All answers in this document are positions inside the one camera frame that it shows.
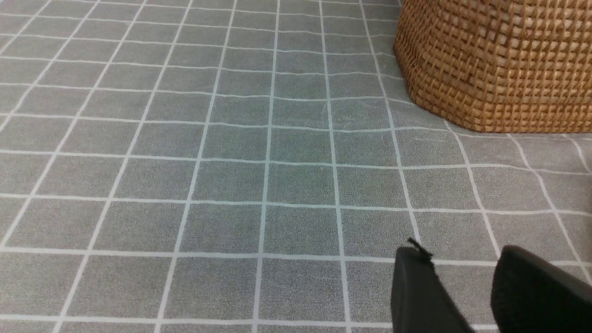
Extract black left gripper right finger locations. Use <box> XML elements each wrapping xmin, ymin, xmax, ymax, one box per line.
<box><xmin>490</xmin><ymin>245</ymin><xmax>592</xmax><ymax>333</ymax></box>

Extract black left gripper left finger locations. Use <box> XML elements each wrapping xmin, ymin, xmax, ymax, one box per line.
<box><xmin>390</xmin><ymin>238</ymin><xmax>474</xmax><ymax>333</ymax></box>

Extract woven rattan basket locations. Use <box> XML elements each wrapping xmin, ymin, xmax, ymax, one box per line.
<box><xmin>393</xmin><ymin>0</ymin><xmax>592</xmax><ymax>134</ymax></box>

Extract grey checkered tablecloth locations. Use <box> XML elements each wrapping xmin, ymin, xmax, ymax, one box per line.
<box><xmin>0</xmin><ymin>0</ymin><xmax>591</xmax><ymax>333</ymax></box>

